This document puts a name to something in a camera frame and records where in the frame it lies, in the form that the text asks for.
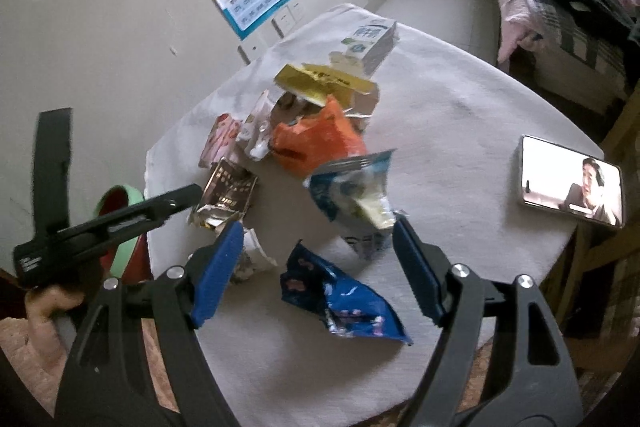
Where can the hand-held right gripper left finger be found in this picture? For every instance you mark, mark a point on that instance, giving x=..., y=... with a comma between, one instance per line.
x=220, y=267

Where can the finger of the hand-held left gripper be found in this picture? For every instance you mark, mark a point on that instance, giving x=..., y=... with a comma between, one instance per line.
x=155, y=206
x=50, y=167

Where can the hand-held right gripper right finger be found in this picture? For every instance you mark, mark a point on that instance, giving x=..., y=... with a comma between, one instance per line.
x=417, y=267

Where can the green bin with red inside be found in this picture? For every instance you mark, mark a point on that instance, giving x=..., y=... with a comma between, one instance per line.
x=117, y=199

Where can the small white wrapper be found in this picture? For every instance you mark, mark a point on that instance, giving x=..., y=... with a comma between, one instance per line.
x=257, y=257

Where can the dark brown foil wrapper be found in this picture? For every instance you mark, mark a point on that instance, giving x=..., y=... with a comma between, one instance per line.
x=230, y=187

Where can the dark blue snack bag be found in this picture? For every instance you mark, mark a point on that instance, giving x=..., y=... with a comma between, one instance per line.
x=340, y=297

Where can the pink strawberry print wrapper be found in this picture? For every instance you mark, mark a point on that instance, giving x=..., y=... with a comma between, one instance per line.
x=220, y=139

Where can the light blue snack bag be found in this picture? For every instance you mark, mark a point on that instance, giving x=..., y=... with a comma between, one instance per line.
x=340, y=192

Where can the orange plastic bag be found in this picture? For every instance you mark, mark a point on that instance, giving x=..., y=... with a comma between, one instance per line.
x=315, y=142

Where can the torn yellow cardboard box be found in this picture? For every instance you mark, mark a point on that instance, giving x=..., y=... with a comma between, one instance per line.
x=310, y=82

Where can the person's left hand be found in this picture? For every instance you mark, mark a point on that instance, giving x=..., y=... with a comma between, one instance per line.
x=50, y=304

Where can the white tablecloth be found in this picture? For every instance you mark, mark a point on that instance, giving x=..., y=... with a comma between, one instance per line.
x=450, y=117

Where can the smartphone with lit screen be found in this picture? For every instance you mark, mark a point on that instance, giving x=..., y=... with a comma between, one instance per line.
x=560, y=177

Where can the wooden chair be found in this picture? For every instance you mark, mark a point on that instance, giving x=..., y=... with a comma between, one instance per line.
x=600, y=252

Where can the white blue milk carton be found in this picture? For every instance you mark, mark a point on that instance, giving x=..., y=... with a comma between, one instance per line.
x=370, y=42

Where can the dark cloth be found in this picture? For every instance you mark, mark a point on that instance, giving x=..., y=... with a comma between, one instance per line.
x=585, y=2

